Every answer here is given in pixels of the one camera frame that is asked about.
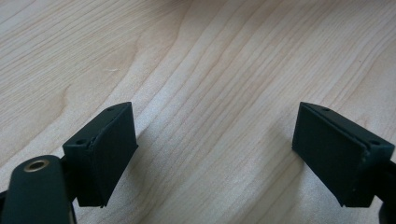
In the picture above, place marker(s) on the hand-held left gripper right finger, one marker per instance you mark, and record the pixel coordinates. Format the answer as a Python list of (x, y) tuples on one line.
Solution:
[(336, 158)]

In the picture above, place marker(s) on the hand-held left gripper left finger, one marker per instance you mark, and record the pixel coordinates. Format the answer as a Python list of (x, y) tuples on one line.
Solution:
[(106, 155)]

